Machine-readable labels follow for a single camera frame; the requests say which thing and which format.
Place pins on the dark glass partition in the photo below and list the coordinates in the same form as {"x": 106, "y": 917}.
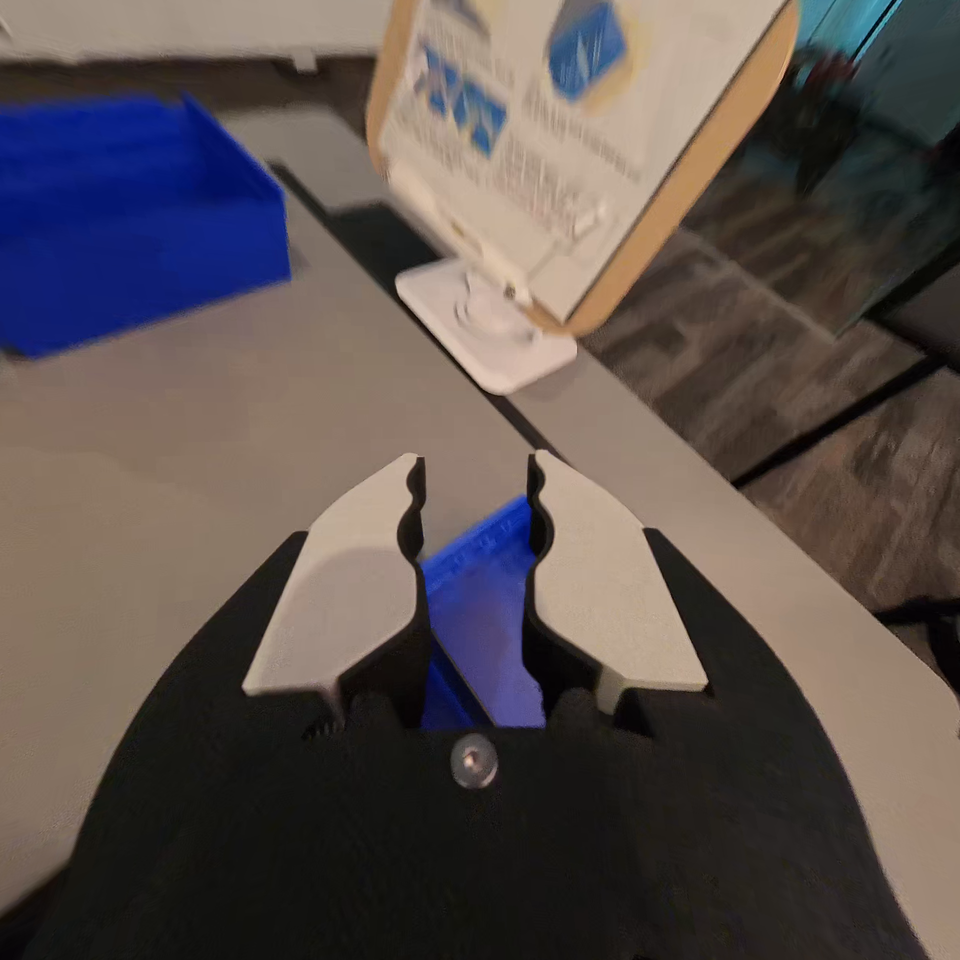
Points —
{"x": 885, "y": 150}

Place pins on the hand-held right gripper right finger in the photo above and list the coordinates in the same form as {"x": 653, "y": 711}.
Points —
{"x": 607, "y": 600}

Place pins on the wood-backed printed sign on stand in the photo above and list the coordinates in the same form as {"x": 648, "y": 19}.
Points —
{"x": 600, "y": 172}

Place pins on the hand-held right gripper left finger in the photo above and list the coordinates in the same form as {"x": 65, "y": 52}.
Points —
{"x": 352, "y": 600}

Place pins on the blue plastic bin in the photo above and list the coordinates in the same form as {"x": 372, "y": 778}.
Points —
{"x": 480, "y": 622}
{"x": 135, "y": 225}

